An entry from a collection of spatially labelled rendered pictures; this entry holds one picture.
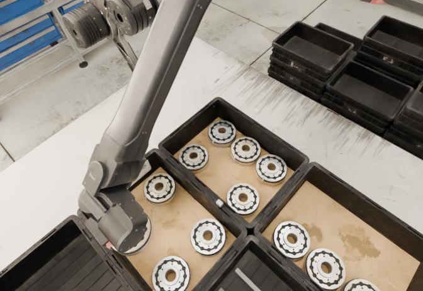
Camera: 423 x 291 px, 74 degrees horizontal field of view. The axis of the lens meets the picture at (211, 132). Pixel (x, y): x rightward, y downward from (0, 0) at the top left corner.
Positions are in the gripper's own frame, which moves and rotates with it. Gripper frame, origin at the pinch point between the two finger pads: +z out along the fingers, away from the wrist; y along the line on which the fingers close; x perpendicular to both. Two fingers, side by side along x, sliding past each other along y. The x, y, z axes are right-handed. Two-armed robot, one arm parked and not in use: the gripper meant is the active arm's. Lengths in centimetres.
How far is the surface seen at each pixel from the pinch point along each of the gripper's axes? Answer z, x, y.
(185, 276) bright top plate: 18.7, -13.9, 2.6
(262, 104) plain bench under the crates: 36, 16, 76
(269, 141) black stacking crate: 16, -4, 50
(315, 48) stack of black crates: 58, 31, 152
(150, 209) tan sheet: 21.8, 9.0, 7.7
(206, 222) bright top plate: 18.9, -7.8, 16.8
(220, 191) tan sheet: 22.0, -3.2, 27.6
